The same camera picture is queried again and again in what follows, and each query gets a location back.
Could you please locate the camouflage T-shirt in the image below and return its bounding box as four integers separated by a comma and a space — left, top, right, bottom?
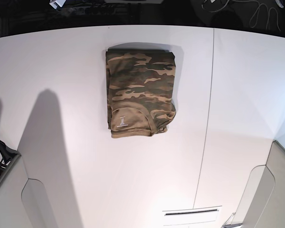
105, 49, 176, 138

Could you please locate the black power strip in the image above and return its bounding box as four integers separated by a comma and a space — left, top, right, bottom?
57, 6, 116, 15

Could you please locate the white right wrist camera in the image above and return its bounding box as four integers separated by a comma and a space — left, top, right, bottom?
49, 0, 65, 9

